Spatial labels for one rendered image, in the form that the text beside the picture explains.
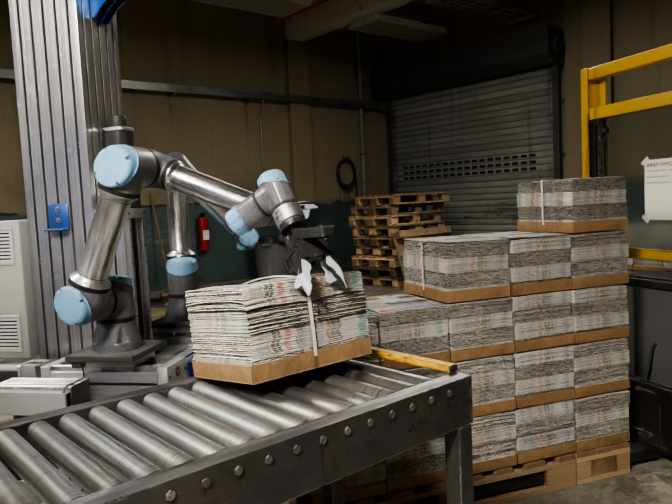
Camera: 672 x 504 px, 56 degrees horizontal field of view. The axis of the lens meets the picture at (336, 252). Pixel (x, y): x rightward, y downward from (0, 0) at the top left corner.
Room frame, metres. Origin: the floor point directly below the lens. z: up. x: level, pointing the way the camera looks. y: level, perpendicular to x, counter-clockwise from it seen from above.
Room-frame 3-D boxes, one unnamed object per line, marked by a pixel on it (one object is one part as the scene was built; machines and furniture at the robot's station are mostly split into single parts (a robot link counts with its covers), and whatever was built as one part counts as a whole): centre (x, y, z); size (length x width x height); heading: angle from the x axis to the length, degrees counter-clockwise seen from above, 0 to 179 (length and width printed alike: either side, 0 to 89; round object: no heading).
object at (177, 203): (2.57, 0.63, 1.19); 0.15 x 0.12 x 0.55; 14
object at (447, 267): (2.60, -0.48, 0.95); 0.38 x 0.29 x 0.23; 20
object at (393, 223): (9.38, -0.98, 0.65); 1.33 x 0.94 x 1.30; 135
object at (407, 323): (2.56, -0.36, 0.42); 1.17 x 0.39 x 0.83; 109
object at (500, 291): (2.60, -0.48, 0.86); 0.38 x 0.29 x 0.04; 20
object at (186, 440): (1.30, 0.37, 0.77); 0.47 x 0.05 x 0.05; 41
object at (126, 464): (1.21, 0.47, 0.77); 0.47 x 0.05 x 0.05; 41
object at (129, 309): (1.95, 0.70, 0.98); 0.13 x 0.12 x 0.14; 162
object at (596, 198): (2.80, -1.04, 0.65); 0.39 x 0.30 x 1.29; 19
